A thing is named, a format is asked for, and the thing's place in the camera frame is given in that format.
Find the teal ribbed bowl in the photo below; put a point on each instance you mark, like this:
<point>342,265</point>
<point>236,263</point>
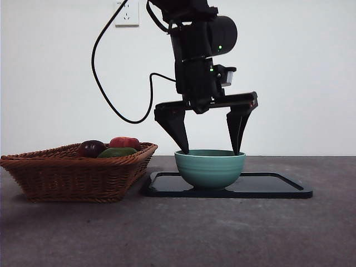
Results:
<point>210,172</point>

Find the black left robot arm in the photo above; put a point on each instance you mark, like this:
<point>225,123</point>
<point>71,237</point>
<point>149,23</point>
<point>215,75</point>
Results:
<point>225,30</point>

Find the red fruit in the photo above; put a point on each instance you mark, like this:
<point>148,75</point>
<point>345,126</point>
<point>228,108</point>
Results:
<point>124,142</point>

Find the green avocado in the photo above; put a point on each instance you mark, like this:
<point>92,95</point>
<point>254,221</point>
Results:
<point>117,153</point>

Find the brown wicker basket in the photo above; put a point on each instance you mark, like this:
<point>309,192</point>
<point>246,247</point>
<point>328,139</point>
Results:
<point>69,180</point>

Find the white wall socket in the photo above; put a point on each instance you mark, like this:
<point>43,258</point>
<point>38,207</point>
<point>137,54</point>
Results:
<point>130,16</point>

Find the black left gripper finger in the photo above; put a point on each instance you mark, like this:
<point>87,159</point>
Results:
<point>236,125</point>
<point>175,125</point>

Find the black rectangular tray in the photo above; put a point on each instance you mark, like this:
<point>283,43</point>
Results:
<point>264,192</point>

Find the dark purple fruit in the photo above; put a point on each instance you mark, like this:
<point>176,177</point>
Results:
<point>89,148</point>

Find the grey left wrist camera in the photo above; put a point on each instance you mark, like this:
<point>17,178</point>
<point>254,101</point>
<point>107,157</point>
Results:
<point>229,78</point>

